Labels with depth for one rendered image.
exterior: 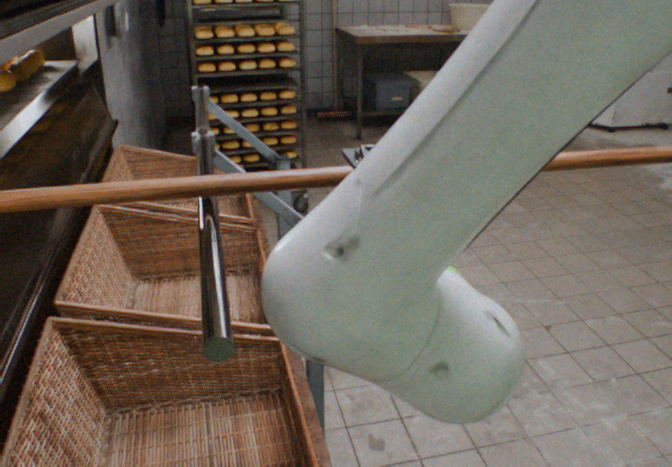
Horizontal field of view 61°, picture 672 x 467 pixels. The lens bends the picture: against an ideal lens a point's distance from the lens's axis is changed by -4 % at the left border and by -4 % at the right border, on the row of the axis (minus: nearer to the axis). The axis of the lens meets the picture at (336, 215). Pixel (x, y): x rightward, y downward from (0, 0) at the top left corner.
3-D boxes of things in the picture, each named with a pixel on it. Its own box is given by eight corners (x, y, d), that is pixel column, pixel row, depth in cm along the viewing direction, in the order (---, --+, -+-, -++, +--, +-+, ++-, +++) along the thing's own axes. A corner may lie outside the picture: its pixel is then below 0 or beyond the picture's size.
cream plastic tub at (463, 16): (458, 30, 536) (460, 6, 528) (441, 25, 574) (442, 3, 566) (500, 30, 545) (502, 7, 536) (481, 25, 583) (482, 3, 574)
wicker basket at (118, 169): (105, 278, 184) (91, 196, 173) (124, 209, 235) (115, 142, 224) (259, 263, 194) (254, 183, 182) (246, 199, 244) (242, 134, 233)
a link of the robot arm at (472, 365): (487, 468, 48) (576, 370, 45) (371, 420, 43) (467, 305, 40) (427, 366, 60) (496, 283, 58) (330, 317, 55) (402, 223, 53)
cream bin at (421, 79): (419, 107, 544) (421, 81, 535) (401, 96, 588) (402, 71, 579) (455, 105, 552) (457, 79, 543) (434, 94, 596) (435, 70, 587)
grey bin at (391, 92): (374, 109, 536) (375, 82, 526) (360, 97, 580) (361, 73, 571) (412, 107, 543) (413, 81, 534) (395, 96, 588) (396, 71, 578)
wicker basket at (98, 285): (73, 408, 130) (47, 303, 119) (106, 284, 180) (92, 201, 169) (286, 384, 139) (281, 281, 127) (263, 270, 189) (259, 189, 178)
